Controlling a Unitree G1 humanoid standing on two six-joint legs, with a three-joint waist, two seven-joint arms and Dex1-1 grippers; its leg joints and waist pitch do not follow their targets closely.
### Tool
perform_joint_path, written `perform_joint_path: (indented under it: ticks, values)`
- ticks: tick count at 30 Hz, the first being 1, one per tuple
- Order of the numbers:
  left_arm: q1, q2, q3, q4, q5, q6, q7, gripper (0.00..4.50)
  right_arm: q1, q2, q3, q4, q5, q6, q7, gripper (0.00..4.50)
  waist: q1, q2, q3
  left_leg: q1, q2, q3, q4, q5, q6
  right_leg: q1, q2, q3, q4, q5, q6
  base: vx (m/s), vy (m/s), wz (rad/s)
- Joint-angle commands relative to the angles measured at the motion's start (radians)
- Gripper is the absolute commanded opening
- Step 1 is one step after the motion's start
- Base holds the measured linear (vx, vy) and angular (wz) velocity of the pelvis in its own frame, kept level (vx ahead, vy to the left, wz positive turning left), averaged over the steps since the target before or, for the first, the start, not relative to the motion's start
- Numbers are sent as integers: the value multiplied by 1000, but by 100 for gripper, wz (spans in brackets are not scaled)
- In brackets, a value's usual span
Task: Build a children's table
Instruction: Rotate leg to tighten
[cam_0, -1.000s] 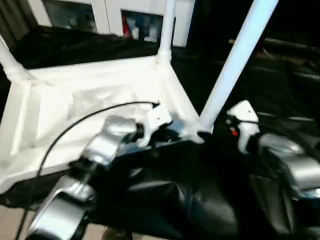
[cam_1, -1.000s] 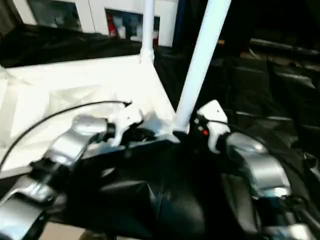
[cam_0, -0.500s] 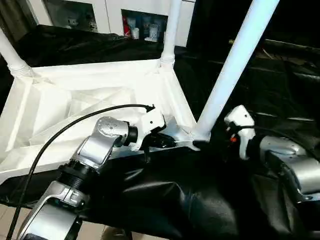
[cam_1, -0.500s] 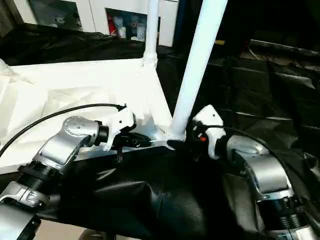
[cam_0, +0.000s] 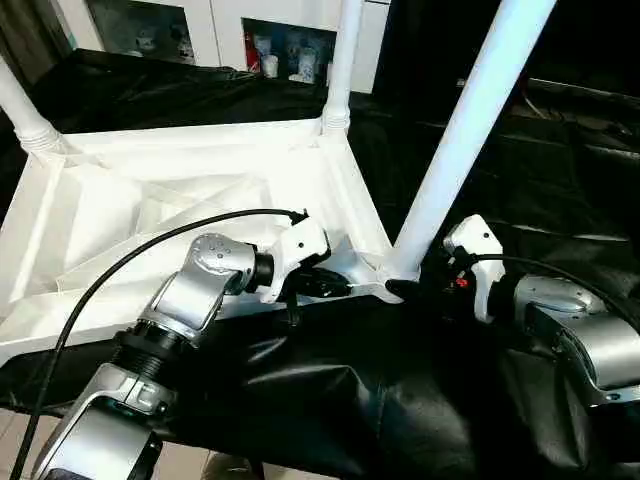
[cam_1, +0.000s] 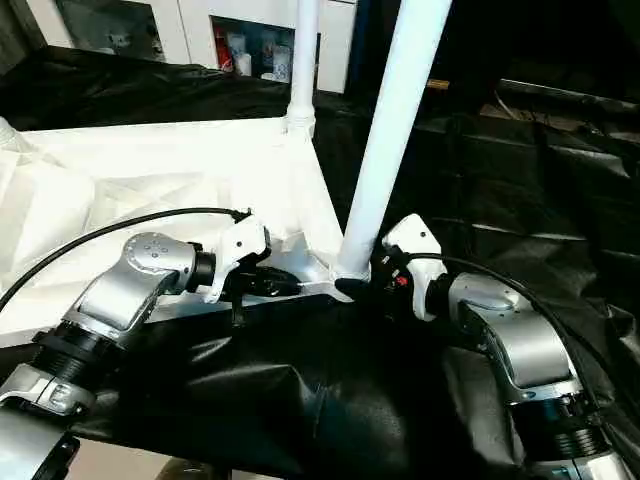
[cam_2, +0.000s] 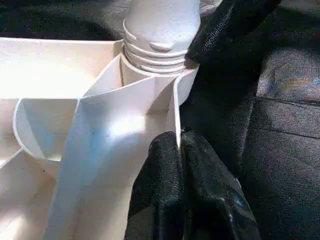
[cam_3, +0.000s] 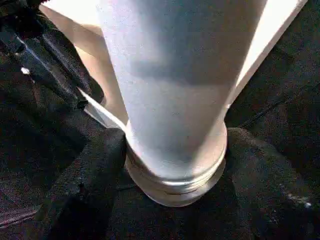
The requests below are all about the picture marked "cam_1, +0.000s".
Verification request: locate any white plastic table top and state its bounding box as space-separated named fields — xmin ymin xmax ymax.
xmin=0 ymin=115 xmax=357 ymax=347

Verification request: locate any white plastic table leg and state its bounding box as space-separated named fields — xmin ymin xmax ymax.
xmin=284 ymin=0 xmax=324 ymax=137
xmin=0 ymin=115 xmax=20 ymax=153
xmin=338 ymin=0 xmax=454 ymax=283

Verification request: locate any black mat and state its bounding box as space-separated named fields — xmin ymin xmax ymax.
xmin=0 ymin=40 xmax=640 ymax=480

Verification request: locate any white cabinet with glass doors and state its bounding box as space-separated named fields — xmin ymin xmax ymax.
xmin=25 ymin=0 xmax=359 ymax=96

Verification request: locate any black furniture with gold label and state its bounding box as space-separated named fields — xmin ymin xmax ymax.
xmin=352 ymin=0 xmax=640 ymax=116

